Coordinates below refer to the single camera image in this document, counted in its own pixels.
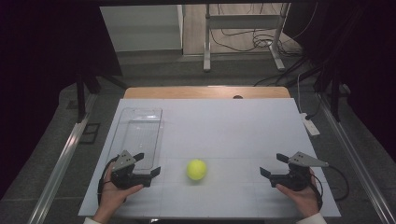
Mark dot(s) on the clear plastic container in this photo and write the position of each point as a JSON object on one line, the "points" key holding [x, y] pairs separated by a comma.
{"points": [[140, 137]]}

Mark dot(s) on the white table board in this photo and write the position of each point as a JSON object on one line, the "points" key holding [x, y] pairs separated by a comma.
{"points": [[224, 130]]}

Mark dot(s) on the person's right hand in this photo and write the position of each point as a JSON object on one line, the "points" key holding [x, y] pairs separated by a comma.
{"points": [[306, 200]]}

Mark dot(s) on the white power strip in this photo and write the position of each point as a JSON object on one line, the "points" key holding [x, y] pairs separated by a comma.
{"points": [[310, 126]]}

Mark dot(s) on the black stand leg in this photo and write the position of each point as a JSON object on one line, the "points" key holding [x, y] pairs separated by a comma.
{"points": [[81, 99], [335, 99]]}

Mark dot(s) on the aluminium rail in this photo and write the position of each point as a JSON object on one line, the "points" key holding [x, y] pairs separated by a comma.
{"points": [[358, 161], [65, 155]]}

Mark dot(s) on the yellow tennis ball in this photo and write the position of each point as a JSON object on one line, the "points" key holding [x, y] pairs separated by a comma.
{"points": [[196, 169]]}

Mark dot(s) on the white cabinet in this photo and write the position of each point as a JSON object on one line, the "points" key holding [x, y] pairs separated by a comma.
{"points": [[140, 28]]}

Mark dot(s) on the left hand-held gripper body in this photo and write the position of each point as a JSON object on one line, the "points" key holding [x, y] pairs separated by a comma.
{"points": [[124, 179]]}

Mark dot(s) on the black floor frame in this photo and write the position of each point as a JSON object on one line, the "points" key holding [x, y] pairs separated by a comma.
{"points": [[90, 133]]}

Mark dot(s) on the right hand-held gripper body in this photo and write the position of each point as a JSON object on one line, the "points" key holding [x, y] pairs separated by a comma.
{"points": [[295, 179]]}

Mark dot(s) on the black table grommet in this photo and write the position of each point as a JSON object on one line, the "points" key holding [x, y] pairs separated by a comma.
{"points": [[237, 97]]}

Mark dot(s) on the wooden table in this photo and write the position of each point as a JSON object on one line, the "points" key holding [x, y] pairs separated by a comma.
{"points": [[186, 92]]}

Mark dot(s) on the white metal desk frame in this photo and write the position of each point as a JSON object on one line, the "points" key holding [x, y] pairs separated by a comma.
{"points": [[243, 21]]}

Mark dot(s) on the person's left hand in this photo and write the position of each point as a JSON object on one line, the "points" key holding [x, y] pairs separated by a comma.
{"points": [[112, 196]]}

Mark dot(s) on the black curtain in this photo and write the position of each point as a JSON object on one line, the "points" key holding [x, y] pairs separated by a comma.
{"points": [[358, 62], [40, 77]]}

